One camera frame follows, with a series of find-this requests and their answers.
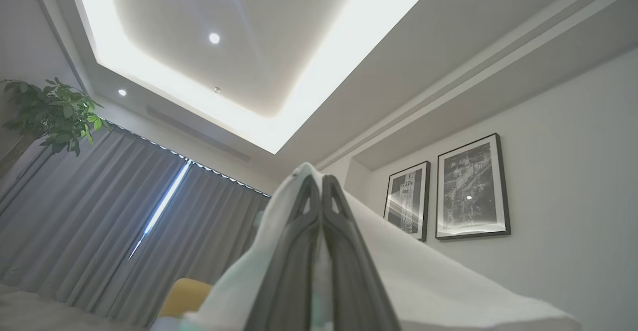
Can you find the small yellow sofa backrest cushion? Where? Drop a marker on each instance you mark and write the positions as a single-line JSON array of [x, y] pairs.
[[184, 298]]

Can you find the red white basketball garment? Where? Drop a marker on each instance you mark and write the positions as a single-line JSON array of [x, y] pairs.
[[448, 281]]

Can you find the narrow framed black-white picture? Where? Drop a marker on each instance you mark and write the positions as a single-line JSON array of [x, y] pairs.
[[406, 201]]

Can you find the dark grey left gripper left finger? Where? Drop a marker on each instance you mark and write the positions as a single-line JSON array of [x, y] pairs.
[[291, 271]]

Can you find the wide framed black-white picture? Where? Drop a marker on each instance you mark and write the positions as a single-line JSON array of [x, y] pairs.
[[471, 186]]

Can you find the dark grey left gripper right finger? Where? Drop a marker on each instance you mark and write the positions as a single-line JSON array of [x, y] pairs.
[[351, 271]]

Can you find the green leafy indoor plant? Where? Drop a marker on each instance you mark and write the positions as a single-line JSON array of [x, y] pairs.
[[60, 111]]

